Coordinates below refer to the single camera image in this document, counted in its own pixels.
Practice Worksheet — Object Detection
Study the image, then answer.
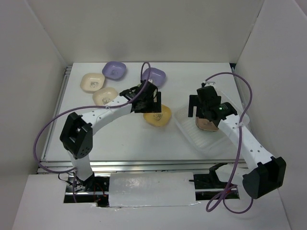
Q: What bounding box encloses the brown panda plate front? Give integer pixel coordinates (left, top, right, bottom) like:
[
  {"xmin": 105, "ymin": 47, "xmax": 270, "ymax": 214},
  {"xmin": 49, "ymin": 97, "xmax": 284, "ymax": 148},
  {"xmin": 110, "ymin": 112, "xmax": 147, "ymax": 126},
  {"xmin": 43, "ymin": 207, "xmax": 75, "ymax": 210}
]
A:
[{"xmin": 195, "ymin": 117, "xmax": 219, "ymax": 132}]

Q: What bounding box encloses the yellow panda plate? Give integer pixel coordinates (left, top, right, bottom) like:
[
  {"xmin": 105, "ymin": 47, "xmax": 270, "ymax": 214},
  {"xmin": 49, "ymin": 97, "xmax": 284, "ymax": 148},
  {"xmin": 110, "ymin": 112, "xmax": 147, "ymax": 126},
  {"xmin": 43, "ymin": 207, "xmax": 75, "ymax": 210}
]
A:
[{"xmin": 143, "ymin": 105, "xmax": 172, "ymax": 127}]

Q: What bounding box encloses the cream panda plate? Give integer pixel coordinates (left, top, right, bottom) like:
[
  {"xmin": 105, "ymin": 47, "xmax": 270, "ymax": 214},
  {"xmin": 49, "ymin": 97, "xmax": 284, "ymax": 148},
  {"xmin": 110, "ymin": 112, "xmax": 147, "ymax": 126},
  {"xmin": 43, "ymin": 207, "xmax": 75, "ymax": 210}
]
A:
[
  {"xmin": 80, "ymin": 73, "xmax": 105, "ymax": 92},
  {"xmin": 92, "ymin": 87, "xmax": 119, "ymax": 106}
]

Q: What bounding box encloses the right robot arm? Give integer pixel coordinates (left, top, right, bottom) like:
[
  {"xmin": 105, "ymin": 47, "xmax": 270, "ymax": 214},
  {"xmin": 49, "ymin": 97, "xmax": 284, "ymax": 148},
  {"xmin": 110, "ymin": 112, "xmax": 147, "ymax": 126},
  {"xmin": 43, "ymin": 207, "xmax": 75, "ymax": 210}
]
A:
[{"xmin": 188, "ymin": 86, "xmax": 286, "ymax": 199}]

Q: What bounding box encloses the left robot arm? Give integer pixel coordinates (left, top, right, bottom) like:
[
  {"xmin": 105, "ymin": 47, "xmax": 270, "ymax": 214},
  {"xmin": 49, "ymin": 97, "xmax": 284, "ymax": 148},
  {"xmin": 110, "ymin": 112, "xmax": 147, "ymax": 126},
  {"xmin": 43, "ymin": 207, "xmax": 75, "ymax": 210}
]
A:
[{"xmin": 60, "ymin": 80, "xmax": 162, "ymax": 191}]

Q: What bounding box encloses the white perforated plastic bin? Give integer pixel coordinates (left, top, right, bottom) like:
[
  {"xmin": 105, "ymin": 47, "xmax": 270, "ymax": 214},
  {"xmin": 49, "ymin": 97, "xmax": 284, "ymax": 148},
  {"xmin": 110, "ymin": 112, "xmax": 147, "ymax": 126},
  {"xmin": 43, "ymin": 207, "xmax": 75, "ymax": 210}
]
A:
[{"xmin": 172, "ymin": 99, "xmax": 237, "ymax": 156}]

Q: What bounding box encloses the purple panda plate right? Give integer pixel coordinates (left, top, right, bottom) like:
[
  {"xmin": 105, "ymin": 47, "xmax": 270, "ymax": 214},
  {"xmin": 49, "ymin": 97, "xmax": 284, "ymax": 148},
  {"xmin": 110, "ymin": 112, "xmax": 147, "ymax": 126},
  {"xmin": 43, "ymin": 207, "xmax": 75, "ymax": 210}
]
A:
[{"xmin": 141, "ymin": 68, "xmax": 166, "ymax": 88}]

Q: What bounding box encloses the purple panda plate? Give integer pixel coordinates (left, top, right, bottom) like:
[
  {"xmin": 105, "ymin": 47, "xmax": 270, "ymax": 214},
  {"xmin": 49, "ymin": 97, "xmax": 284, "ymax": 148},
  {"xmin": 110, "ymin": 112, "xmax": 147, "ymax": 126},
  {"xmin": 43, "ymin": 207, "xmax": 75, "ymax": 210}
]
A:
[
  {"xmin": 141, "ymin": 68, "xmax": 166, "ymax": 88},
  {"xmin": 102, "ymin": 61, "xmax": 127, "ymax": 81}
]

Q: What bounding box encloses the purple panda plate left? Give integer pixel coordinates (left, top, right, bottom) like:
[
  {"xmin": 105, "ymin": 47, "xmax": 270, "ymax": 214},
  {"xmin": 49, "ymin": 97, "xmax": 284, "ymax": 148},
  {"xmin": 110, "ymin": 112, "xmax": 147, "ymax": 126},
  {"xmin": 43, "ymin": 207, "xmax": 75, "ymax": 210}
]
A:
[{"xmin": 102, "ymin": 61, "xmax": 127, "ymax": 81}]

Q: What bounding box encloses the white foam cover panel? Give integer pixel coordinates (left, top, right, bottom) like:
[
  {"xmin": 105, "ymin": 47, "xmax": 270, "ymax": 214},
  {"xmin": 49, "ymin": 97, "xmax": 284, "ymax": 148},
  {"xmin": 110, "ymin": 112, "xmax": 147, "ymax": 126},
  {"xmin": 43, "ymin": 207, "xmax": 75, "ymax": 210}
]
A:
[{"xmin": 108, "ymin": 172, "xmax": 197, "ymax": 207}]

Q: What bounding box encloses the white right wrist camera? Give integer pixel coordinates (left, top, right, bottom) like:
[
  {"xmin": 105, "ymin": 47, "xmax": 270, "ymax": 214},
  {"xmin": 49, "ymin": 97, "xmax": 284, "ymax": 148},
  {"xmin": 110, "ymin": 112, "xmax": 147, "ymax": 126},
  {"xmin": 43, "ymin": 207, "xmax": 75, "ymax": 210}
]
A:
[{"xmin": 201, "ymin": 81, "xmax": 216, "ymax": 89}]

